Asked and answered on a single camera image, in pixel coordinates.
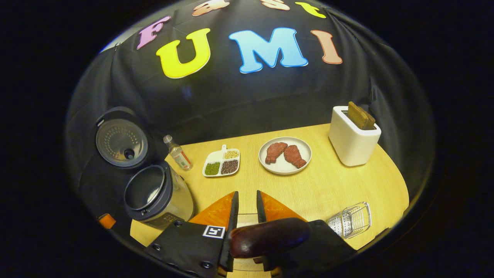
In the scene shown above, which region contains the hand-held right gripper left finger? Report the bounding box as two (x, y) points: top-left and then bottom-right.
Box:
(145, 191), (240, 278)

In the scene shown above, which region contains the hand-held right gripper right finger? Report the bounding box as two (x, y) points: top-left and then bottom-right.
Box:
(257, 190), (357, 277)

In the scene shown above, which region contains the dark red wooden spoon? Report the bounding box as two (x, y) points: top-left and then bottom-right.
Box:
(230, 217), (311, 259)

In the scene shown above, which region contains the dark grey rice cooker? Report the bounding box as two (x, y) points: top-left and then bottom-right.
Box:
(95, 107), (195, 231)

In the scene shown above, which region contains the clear perforated chopstick holder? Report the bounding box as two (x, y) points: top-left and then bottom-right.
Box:
(326, 201), (372, 239)

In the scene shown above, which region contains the white divided grain dish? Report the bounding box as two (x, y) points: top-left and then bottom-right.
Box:
(202, 144), (240, 178)

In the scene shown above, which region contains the white round plate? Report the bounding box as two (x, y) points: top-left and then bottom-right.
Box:
(258, 137), (312, 176)

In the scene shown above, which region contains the red raw meat piece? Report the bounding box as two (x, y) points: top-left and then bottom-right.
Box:
(284, 145), (307, 169)
(265, 142), (288, 164)

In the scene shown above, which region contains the small clear glass bottle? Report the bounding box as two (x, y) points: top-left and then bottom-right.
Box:
(163, 134), (193, 171)

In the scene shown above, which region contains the black backdrop cloth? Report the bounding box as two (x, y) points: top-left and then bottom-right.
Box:
(66, 0), (435, 232)

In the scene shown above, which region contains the white toaster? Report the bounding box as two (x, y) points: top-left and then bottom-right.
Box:
(328, 106), (382, 167)

